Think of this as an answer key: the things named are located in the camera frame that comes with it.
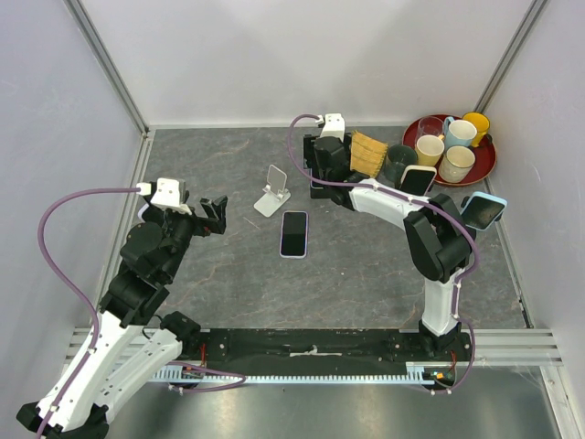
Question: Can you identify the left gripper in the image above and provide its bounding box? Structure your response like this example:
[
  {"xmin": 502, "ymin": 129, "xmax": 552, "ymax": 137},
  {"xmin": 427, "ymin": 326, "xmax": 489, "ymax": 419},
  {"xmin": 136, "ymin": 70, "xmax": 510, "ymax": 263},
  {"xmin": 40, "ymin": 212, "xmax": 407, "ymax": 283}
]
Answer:
[{"xmin": 161, "ymin": 195, "xmax": 229, "ymax": 280}]

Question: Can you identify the light blue case phone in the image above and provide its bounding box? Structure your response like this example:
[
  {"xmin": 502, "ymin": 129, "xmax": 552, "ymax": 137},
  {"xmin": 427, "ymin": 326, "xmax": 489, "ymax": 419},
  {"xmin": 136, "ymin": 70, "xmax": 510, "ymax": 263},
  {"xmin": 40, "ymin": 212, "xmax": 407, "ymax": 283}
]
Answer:
[{"xmin": 310, "ymin": 178, "xmax": 324, "ymax": 190}]

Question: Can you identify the purple phone from pole stand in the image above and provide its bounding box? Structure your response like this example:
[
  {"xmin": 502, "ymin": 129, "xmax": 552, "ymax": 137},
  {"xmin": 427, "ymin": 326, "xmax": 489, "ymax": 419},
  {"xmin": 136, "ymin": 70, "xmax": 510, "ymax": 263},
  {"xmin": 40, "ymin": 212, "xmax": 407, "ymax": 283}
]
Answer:
[{"xmin": 137, "ymin": 204, "xmax": 150, "ymax": 222}]

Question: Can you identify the lavender case phone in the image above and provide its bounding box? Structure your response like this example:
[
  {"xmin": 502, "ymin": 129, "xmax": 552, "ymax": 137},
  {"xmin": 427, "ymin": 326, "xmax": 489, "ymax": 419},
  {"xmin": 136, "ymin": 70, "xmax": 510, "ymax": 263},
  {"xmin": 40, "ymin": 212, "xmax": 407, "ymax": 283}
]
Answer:
[{"xmin": 280, "ymin": 210, "xmax": 308, "ymax": 259}]

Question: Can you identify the cream case phone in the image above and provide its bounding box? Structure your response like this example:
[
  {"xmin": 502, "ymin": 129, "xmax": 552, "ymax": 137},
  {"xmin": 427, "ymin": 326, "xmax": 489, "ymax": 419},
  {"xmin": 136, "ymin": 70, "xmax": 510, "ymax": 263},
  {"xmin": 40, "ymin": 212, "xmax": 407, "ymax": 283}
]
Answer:
[{"xmin": 399, "ymin": 165, "xmax": 437, "ymax": 196}]

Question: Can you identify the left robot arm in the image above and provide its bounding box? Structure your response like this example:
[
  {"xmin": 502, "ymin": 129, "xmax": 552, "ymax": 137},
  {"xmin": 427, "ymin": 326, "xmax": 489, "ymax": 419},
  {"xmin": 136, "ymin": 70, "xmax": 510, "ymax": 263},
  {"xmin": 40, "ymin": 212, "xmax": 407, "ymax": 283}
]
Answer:
[{"xmin": 16, "ymin": 195, "xmax": 228, "ymax": 438}]

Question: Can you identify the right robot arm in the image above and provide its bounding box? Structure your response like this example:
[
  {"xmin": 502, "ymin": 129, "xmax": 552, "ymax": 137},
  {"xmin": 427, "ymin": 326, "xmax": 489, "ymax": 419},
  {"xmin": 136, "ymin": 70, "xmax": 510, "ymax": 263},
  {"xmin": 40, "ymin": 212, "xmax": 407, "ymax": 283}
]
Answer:
[{"xmin": 300, "ymin": 134, "xmax": 477, "ymax": 361}]

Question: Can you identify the black folding phone stand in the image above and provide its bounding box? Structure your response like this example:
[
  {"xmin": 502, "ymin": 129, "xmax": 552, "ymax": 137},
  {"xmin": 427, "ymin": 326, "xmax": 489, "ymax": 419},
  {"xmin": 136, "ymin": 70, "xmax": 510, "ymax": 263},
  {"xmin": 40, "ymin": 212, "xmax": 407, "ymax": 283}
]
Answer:
[{"xmin": 309, "ymin": 185, "xmax": 335, "ymax": 199}]

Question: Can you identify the white folding phone stand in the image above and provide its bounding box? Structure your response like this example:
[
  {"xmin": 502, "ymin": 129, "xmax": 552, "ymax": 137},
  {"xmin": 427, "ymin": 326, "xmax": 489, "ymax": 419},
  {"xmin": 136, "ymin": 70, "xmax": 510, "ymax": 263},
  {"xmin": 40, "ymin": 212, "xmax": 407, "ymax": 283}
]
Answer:
[{"xmin": 253, "ymin": 165, "xmax": 291, "ymax": 218}]

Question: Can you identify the blue phone on right stand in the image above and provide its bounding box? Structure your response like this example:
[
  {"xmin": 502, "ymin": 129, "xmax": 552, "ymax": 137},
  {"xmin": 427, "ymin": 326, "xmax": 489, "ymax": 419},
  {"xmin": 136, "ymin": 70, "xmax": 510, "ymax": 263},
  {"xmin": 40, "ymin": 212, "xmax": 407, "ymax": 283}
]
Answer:
[{"xmin": 461, "ymin": 191, "xmax": 507, "ymax": 231}]

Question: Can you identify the yellow bamboo tray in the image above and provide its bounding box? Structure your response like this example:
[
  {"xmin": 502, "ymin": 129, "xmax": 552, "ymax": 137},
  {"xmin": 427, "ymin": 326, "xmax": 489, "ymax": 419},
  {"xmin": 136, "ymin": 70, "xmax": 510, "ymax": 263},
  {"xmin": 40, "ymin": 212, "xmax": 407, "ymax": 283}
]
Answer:
[{"xmin": 349, "ymin": 131, "xmax": 388, "ymax": 178}]

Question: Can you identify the dark green mug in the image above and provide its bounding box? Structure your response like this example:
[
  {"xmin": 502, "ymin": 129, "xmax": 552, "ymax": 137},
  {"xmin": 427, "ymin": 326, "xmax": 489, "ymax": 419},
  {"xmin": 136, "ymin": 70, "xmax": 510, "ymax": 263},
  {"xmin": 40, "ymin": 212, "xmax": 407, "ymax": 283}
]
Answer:
[{"xmin": 383, "ymin": 145, "xmax": 418, "ymax": 186}]

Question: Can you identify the pale yellow cup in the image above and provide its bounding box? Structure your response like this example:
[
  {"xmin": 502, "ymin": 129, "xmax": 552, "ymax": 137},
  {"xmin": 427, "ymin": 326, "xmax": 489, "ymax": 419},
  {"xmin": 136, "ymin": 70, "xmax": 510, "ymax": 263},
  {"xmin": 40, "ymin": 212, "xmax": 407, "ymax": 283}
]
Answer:
[{"xmin": 415, "ymin": 134, "xmax": 445, "ymax": 166}]

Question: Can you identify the clear glass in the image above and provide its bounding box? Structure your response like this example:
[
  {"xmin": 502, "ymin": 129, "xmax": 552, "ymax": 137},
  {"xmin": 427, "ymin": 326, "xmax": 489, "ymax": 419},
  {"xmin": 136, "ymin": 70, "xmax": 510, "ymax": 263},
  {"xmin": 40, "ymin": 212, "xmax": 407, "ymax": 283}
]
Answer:
[{"xmin": 415, "ymin": 116, "xmax": 443, "ymax": 141}]

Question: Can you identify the cream textured cup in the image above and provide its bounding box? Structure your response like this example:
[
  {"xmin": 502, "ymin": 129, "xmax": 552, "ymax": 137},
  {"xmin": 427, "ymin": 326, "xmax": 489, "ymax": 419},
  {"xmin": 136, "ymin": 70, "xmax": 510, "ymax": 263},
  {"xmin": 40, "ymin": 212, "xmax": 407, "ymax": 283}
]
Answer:
[{"xmin": 438, "ymin": 145, "xmax": 475, "ymax": 184}]

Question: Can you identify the light blue mug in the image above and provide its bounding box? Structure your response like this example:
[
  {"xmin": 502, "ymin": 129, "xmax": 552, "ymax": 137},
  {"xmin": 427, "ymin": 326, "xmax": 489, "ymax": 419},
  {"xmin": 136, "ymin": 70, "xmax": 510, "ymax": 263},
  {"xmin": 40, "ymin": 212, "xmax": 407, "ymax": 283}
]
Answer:
[{"xmin": 443, "ymin": 116, "xmax": 477, "ymax": 150}]

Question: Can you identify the red round tray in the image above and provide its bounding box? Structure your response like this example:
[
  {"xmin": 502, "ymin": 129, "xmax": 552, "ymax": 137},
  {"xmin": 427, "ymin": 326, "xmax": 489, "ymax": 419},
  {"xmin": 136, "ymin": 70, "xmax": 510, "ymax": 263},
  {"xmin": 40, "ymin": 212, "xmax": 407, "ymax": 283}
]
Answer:
[{"xmin": 402, "ymin": 117, "xmax": 497, "ymax": 187}]

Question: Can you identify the yellow mug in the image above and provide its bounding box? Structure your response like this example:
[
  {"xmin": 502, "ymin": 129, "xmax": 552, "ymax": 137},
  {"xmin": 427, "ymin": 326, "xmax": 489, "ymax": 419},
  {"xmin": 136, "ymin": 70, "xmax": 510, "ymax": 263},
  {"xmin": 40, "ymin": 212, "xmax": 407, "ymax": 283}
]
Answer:
[{"xmin": 463, "ymin": 112, "xmax": 491, "ymax": 147}]

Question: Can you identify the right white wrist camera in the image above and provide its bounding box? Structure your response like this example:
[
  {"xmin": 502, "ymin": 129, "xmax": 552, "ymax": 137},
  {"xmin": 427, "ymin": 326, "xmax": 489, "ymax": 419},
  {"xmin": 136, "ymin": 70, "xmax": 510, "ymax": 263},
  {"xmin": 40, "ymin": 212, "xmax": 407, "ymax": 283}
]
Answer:
[{"xmin": 316, "ymin": 113, "xmax": 346, "ymax": 141}]

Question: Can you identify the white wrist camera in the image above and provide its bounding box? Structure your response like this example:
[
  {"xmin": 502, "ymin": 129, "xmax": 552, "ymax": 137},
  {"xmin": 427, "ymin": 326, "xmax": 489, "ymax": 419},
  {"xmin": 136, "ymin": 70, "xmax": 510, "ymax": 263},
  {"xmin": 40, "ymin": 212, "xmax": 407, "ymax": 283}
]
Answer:
[
  {"xmin": 135, "ymin": 177, "xmax": 192, "ymax": 215},
  {"xmin": 316, "ymin": 113, "xmax": 346, "ymax": 141}
]

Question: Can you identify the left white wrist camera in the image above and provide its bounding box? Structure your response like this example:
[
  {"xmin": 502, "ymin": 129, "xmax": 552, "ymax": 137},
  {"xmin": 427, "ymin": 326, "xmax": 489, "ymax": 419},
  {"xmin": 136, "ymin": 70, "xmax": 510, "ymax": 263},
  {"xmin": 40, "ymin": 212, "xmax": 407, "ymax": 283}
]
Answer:
[{"xmin": 135, "ymin": 177, "xmax": 192, "ymax": 215}]

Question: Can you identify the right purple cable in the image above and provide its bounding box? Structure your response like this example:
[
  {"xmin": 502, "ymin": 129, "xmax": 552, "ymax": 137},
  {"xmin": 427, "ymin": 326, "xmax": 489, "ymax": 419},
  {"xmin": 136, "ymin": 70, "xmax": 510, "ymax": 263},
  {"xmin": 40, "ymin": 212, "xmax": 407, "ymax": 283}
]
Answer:
[{"xmin": 287, "ymin": 112, "xmax": 480, "ymax": 395}]

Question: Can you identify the purple cable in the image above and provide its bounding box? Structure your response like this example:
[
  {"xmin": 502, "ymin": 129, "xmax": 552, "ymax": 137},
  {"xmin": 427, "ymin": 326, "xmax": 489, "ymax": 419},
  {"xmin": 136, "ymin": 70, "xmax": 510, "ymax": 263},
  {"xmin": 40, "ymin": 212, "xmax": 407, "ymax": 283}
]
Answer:
[
  {"xmin": 34, "ymin": 186, "xmax": 248, "ymax": 438},
  {"xmin": 287, "ymin": 112, "xmax": 480, "ymax": 395}
]

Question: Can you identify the grey cable duct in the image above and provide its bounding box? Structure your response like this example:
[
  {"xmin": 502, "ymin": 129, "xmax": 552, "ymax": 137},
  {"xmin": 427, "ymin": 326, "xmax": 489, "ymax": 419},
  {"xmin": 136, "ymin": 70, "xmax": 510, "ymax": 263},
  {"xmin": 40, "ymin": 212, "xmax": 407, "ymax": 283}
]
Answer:
[{"xmin": 149, "ymin": 364, "xmax": 436, "ymax": 386}]

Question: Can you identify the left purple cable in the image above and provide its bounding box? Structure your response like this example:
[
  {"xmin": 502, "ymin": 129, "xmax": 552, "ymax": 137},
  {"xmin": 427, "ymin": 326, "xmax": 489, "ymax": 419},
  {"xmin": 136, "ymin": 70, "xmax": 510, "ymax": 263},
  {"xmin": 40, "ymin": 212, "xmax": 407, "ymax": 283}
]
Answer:
[{"xmin": 34, "ymin": 186, "xmax": 248, "ymax": 438}]

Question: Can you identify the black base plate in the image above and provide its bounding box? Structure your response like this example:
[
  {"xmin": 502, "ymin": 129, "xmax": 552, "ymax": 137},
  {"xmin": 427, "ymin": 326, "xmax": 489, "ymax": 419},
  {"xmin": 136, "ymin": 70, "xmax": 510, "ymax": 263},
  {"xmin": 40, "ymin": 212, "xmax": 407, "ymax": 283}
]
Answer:
[{"xmin": 178, "ymin": 325, "xmax": 473, "ymax": 377}]

